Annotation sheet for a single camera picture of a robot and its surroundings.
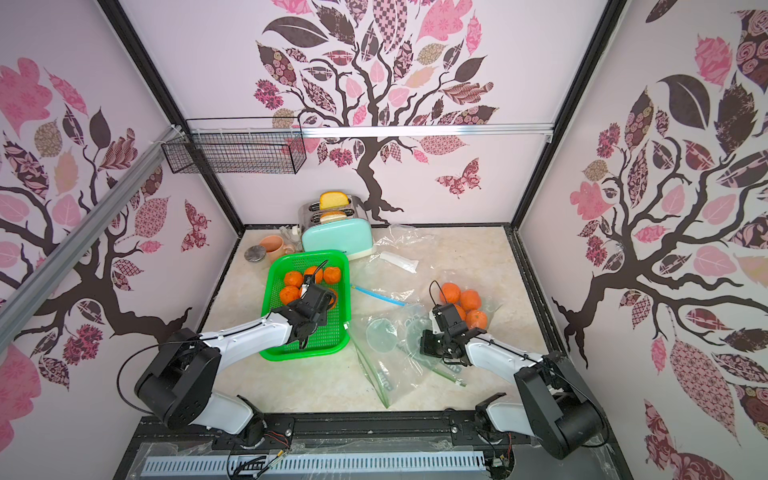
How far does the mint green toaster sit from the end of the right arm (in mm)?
420

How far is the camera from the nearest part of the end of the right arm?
0.65m

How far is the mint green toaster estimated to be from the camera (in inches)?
38.9

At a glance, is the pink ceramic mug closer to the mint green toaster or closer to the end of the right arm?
the mint green toaster
